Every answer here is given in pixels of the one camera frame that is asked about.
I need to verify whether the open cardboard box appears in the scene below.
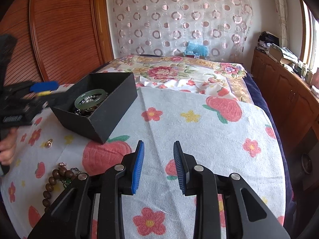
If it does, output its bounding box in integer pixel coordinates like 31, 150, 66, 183
268, 43, 298, 64

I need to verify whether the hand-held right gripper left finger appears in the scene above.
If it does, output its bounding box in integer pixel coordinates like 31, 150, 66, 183
27, 140, 145, 239

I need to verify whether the patterned window curtain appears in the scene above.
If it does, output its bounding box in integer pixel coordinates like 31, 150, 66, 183
265, 0, 288, 48

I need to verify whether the pearl necklace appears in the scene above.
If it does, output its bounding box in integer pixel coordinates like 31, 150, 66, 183
80, 95, 101, 105

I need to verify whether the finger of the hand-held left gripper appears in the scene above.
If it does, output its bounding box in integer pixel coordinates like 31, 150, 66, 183
7, 80, 59, 94
30, 92, 68, 109

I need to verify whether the pile of dark clothes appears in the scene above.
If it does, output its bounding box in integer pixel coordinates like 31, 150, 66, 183
258, 31, 280, 52

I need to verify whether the white strawberry print sheet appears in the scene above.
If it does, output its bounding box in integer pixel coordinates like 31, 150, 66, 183
138, 76, 231, 97

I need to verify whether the metal bowl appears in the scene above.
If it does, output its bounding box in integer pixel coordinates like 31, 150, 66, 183
300, 152, 313, 175

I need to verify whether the circle pattern wall curtain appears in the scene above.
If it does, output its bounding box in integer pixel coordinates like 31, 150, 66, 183
110, 0, 252, 61

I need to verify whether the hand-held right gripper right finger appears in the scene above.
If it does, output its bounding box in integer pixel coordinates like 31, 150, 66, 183
173, 141, 291, 239

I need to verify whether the pale green jade bangle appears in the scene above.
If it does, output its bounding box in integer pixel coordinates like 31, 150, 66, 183
75, 89, 106, 108

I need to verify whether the black rectangular box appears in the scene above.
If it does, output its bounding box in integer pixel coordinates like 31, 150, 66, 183
50, 72, 138, 144

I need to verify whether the wooden frame window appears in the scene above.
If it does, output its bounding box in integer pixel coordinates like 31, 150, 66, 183
298, 0, 319, 75

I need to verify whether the wooden slatted wardrobe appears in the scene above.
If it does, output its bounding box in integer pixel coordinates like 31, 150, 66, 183
0, 0, 114, 85

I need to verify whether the person's left hand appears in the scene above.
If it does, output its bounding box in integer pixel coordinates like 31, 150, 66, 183
0, 129, 17, 166

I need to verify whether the long wooden cabinet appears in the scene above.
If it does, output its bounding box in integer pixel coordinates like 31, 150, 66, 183
250, 48, 319, 155

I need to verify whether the blue plastic bag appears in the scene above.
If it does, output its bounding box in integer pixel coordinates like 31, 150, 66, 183
184, 40, 208, 57

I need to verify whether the floral blanket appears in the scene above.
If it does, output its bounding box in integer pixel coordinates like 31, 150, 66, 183
98, 54, 250, 105

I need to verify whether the fruit and flower print towel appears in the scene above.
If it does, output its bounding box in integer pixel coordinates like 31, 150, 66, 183
0, 83, 286, 239

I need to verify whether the brown wooden bead bracelet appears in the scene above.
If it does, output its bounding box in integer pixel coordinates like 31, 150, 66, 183
42, 168, 75, 208

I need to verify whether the navy bed sheet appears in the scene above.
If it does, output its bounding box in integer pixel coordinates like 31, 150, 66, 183
243, 71, 297, 234

